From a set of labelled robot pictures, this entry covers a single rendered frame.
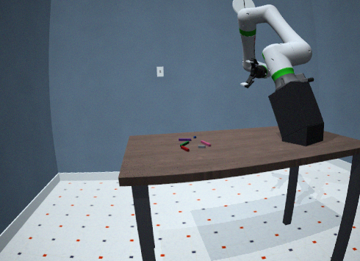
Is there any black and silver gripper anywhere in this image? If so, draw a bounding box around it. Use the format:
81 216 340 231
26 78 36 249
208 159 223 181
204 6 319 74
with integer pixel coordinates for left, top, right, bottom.
240 57 263 88

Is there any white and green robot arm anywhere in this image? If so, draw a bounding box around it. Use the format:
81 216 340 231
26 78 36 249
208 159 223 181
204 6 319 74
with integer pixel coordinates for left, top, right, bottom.
237 4 314 91

